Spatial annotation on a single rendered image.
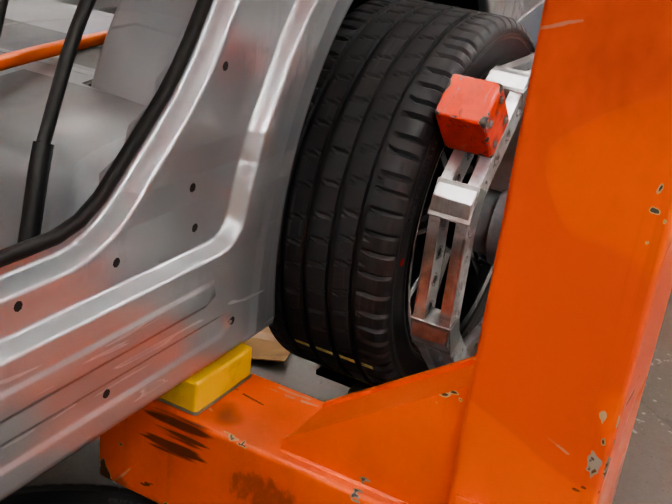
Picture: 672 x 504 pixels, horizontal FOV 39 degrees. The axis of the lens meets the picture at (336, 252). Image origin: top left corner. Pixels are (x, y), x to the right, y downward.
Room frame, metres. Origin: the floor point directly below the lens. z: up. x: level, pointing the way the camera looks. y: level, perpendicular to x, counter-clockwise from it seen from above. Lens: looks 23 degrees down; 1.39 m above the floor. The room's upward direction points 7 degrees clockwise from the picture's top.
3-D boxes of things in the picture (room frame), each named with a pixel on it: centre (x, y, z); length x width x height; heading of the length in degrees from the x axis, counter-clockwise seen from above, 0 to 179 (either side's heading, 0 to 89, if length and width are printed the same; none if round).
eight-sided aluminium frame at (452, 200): (1.50, -0.27, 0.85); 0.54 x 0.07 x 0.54; 154
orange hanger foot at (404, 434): (1.08, 0.04, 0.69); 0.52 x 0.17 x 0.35; 64
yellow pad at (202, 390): (1.16, 0.19, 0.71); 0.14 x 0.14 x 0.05; 64
